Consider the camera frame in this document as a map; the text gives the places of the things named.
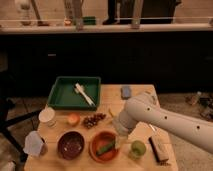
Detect red grapes bunch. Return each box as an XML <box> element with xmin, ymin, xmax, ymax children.
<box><xmin>82</xmin><ymin>113</ymin><xmax>106</xmax><ymax>129</ymax></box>

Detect white spatula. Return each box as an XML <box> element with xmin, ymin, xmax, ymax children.
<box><xmin>74</xmin><ymin>83</ymin><xmax>94</xmax><ymax>106</ymax></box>

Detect green pepper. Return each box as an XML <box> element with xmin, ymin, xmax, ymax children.
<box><xmin>96</xmin><ymin>143</ymin><xmax>115</xmax><ymax>156</ymax></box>

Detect clear plastic pitcher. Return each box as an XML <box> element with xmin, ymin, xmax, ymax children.
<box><xmin>23</xmin><ymin>131</ymin><xmax>48</xmax><ymax>157</ymax></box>

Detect white lidded jar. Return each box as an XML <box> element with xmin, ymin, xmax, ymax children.
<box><xmin>39</xmin><ymin>107</ymin><xmax>56</xmax><ymax>127</ymax></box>

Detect yellow banana piece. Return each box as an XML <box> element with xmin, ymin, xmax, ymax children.
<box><xmin>108</xmin><ymin>108</ymin><xmax>114</xmax><ymax>117</ymax></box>

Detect orange peach fruit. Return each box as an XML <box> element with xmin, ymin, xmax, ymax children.
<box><xmin>67</xmin><ymin>113</ymin><xmax>80</xmax><ymax>126</ymax></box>

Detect blue sponge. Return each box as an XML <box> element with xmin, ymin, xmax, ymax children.
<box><xmin>121</xmin><ymin>85</ymin><xmax>132</xmax><ymax>99</ymax></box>

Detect black office chair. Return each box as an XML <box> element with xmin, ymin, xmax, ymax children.
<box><xmin>0</xmin><ymin>71</ymin><xmax>40</xmax><ymax>162</ymax></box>

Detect orange bowl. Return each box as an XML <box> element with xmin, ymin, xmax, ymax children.
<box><xmin>89</xmin><ymin>131</ymin><xmax>119</xmax><ymax>163</ymax></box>

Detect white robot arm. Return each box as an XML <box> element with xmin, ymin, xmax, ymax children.
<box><xmin>113</xmin><ymin>92</ymin><xmax>213</xmax><ymax>154</ymax></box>

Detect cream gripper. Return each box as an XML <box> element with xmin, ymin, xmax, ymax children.
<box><xmin>113</xmin><ymin>120</ymin><xmax>129</xmax><ymax>149</ymax></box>

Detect black scrub brush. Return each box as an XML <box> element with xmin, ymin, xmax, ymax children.
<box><xmin>149</xmin><ymin>135</ymin><xmax>169</xmax><ymax>165</ymax></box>

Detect green cup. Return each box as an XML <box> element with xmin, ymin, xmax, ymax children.
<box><xmin>129</xmin><ymin>140</ymin><xmax>146</xmax><ymax>159</ymax></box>

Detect green tray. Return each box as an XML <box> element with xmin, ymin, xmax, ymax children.
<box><xmin>47</xmin><ymin>76</ymin><xmax>101</xmax><ymax>111</ymax></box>

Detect dark purple bowl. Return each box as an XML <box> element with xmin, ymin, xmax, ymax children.
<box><xmin>57</xmin><ymin>131</ymin><xmax>85</xmax><ymax>160</ymax></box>

